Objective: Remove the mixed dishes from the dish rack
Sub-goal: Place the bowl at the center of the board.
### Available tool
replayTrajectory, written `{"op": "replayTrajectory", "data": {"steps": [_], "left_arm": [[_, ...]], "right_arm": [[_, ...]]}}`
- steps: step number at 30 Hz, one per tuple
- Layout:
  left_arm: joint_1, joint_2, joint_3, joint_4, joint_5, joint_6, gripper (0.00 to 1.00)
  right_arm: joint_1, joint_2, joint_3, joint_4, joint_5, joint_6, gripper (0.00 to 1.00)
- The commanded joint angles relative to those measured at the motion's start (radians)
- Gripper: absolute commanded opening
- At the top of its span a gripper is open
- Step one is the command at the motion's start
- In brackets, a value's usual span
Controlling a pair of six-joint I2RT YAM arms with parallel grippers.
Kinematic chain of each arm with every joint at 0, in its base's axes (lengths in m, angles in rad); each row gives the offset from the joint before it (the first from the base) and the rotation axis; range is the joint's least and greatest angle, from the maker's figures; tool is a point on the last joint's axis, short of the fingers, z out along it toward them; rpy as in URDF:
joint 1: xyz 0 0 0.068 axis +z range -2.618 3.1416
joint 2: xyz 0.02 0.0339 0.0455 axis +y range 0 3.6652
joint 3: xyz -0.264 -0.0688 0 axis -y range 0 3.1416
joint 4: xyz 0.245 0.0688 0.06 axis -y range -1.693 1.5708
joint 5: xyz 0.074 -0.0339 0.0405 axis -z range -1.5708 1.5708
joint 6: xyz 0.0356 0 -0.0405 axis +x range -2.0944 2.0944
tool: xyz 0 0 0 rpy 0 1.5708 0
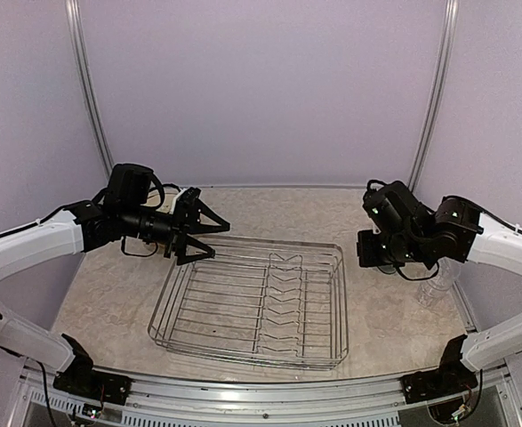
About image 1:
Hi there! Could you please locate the right aluminium corner post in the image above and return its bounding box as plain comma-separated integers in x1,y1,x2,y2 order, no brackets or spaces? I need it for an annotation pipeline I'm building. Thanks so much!
407,0,460,192

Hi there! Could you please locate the left aluminium corner post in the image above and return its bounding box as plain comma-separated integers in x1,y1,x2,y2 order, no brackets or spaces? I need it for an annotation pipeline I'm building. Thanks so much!
65,0,115,180

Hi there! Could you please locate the clear glass cup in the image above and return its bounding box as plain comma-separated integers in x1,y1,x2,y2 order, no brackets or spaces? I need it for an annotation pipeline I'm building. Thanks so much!
428,258,461,292
416,284,446,308

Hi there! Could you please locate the clear glass cup front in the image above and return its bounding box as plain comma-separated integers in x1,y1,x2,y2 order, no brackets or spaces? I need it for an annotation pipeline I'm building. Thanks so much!
428,258,461,292

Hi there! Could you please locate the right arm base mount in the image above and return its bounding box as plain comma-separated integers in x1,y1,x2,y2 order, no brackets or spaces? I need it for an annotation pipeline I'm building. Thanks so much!
400,367,478,404

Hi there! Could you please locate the aluminium corner post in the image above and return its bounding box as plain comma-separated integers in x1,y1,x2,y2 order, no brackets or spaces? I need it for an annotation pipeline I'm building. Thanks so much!
407,0,460,192
65,0,115,180

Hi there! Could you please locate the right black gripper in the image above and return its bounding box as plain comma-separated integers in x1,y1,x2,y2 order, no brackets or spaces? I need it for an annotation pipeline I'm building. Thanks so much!
358,228,430,267

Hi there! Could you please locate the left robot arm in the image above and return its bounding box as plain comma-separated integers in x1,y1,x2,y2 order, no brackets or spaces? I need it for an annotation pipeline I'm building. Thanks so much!
0,164,230,399

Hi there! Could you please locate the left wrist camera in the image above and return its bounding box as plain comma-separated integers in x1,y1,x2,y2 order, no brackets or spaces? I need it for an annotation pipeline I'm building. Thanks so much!
169,187,201,214

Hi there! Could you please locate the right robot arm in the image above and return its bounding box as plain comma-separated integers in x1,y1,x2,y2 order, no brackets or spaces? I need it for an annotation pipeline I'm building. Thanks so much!
357,180,522,395

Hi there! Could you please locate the cream white plate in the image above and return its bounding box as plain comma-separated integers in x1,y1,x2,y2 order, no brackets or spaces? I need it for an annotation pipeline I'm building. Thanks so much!
146,188,179,212

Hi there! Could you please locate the metal wire dish rack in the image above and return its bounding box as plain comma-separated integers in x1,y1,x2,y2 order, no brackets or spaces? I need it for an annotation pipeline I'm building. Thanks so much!
148,236,349,371

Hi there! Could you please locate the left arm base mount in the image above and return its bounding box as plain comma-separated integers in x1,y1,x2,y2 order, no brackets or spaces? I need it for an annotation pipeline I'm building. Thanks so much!
53,367,133,406

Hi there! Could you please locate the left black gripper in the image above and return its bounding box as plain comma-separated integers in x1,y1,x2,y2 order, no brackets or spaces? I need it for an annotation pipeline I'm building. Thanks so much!
121,197,229,265

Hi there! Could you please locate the aluminium front frame rail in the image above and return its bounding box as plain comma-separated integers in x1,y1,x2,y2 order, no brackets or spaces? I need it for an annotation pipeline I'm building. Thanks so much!
0,362,522,426

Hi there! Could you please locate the grey ceramic bowl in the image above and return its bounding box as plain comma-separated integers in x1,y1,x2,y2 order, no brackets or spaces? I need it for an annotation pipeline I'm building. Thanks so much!
377,265,398,275

